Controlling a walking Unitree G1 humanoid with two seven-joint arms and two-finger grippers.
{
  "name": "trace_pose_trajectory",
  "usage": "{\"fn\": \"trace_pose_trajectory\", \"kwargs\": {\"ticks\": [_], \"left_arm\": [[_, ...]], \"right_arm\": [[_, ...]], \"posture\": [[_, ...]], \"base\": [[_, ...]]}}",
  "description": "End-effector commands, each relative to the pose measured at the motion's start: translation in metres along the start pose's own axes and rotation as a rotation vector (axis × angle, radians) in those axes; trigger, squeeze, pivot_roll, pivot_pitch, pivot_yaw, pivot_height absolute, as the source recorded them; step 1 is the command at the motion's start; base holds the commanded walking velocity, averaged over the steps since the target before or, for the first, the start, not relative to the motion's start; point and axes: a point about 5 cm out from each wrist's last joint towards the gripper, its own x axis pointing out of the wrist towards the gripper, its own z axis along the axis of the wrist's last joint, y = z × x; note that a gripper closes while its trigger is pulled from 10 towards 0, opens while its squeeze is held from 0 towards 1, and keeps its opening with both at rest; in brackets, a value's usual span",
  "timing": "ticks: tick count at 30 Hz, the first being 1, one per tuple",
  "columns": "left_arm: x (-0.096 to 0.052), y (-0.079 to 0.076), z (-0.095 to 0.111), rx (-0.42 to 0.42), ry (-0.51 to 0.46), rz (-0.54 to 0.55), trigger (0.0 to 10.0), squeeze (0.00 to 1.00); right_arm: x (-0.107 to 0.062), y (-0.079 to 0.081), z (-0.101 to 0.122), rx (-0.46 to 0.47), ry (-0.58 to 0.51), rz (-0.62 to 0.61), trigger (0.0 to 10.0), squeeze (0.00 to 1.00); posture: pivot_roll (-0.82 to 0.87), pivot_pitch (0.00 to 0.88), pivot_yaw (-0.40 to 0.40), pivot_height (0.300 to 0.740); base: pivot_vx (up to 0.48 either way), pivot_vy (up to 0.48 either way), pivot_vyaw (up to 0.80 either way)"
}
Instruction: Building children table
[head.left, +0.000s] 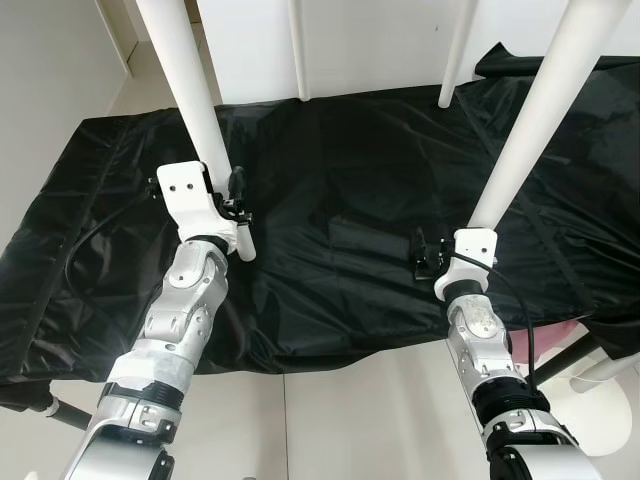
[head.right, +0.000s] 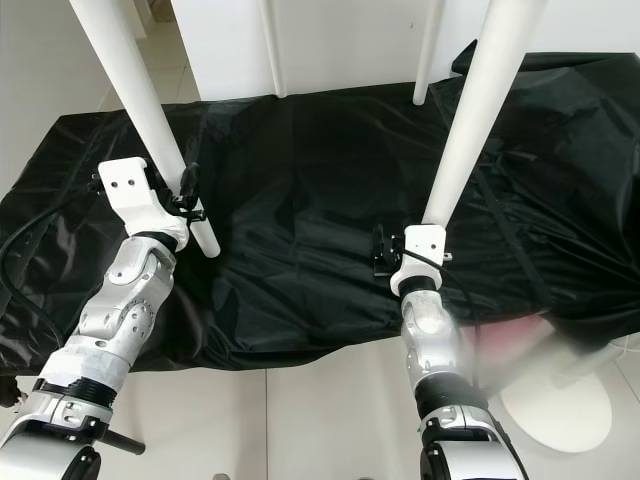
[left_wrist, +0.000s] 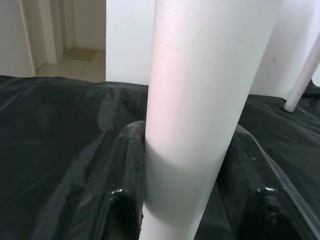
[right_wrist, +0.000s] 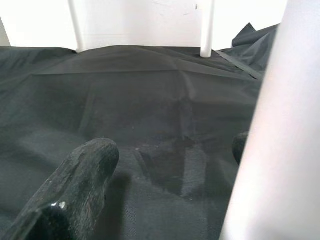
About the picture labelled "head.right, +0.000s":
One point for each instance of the pink stool seat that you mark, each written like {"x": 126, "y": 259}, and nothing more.
{"x": 510, "y": 335}

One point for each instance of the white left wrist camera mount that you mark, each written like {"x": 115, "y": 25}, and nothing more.
{"x": 130, "y": 185}

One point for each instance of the black cloth table cover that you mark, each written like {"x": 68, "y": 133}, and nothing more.
{"x": 310, "y": 220}

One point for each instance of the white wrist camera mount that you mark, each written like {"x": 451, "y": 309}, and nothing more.
{"x": 422, "y": 242}
{"x": 130, "y": 185}

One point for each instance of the white door frame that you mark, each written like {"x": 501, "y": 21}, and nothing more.
{"x": 150, "y": 8}

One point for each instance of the white round stool base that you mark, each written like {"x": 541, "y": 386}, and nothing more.
{"x": 560, "y": 410}

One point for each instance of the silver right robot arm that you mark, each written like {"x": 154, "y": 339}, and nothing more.
{"x": 428, "y": 330}

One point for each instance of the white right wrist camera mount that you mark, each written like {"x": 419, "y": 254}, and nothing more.
{"x": 422, "y": 242}

